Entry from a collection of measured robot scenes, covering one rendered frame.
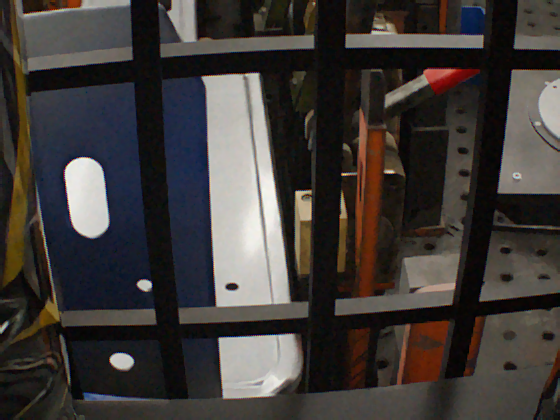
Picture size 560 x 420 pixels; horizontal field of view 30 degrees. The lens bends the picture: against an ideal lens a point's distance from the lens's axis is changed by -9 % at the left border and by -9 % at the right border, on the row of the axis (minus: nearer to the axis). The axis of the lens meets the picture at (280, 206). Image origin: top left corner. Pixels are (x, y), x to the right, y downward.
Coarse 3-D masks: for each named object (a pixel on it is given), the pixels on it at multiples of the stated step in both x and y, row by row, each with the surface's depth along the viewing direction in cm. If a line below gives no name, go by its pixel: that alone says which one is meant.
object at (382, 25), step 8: (376, 16) 100; (384, 16) 100; (376, 24) 99; (384, 24) 99; (392, 24) 100; (376, 32) 98; (384, 32) 98; (392, 32) 98; (384, 72) 100; (392, 72) 100; (392, 80) 100; (360, 88) 101; (392, 88) 101; (360, 96) 101; (360, 104) 102; (392, 120) 103; (392, 128) 104; (392, 136) 105; (384, 328) 120; (392, 328) 120
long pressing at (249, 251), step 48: (96, 0) 118; (192, 0) 117; (240, 96) 102; (240, 144) 96; (96, 192) 91; (240, 192) 91; (240, 240) 86; (144, 288) 82; (240, 288) 82; (288, 288) 82; (288, 336) 78; (240, 384) 74; (288, 384) 74
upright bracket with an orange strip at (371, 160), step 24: (384, 96) 70; (360, 120) 74; (384, 120) 71; (360, 144) 75; (384, 144) 72; (360, 168) 75; (384, 168) 73; (360, 192) 77; (360, 216) 77; (360, 240) 77; (360, 264) 78; (360, 288) 80; (360, 336) 83; (360, 360) 85; (360, 384) 87
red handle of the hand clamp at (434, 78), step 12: (432, 72) 82; (444, 72) 82; (456, 72) 81; (468, 72) 81; (408, 84) 83; (420, 84) 82; (432, 84) 82; (444, 84) 82; (456, 84) 82; (396, 96) 83; (408, 96) 83; (420, 96) 83; (396, 108) 83; (408, 108) 83
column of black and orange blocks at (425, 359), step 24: (408, 264) 55; (432, 264) 55; (456, 264) 54; (408, 288) 54; (432, 288) 53; (408, 336) 54; (432, 336) 54; (480, 336) 55; (408, 360) 55; (432, 360) 55
